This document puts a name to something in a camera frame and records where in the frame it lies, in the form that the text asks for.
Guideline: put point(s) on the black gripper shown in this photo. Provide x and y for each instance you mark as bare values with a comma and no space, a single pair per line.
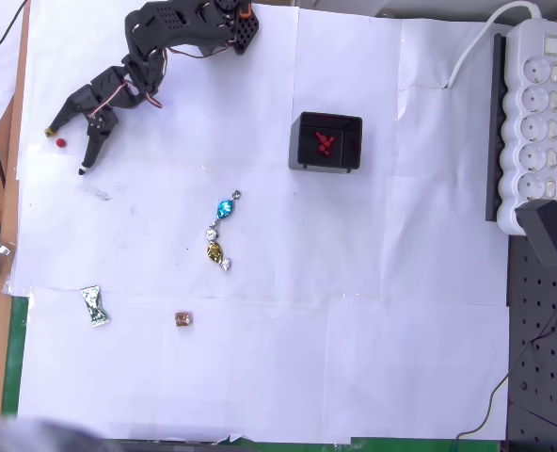
84,106

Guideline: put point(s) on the black power adapter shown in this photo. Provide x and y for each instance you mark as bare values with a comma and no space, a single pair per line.
546,233

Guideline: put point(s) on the gold foil wrapped candy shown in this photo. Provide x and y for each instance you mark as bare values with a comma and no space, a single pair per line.
215,252

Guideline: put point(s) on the white paper table cover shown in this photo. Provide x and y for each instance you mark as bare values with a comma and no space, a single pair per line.
307,292

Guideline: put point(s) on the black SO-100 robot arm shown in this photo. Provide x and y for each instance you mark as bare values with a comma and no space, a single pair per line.
165,19

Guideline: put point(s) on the dark rail under power strip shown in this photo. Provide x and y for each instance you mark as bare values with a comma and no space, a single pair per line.
495,127

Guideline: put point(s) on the black pegboard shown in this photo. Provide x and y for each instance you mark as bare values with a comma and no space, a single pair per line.
542,376

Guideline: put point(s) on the orange wrapped caramel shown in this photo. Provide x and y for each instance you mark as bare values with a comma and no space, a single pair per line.
184,319

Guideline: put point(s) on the gray blurred object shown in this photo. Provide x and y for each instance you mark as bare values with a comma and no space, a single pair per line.
24,433

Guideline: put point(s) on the black box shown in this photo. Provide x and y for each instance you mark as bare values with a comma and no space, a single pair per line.
354,141

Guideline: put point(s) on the white power strip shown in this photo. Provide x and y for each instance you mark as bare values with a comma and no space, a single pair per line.
535,127

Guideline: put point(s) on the green cutting mat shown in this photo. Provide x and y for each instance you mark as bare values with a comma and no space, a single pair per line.
15,353

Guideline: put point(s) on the green silver snack packet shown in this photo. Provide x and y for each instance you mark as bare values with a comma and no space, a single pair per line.
94,306

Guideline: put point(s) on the blue foil wrapped candy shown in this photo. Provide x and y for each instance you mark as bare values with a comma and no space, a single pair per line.
224,210

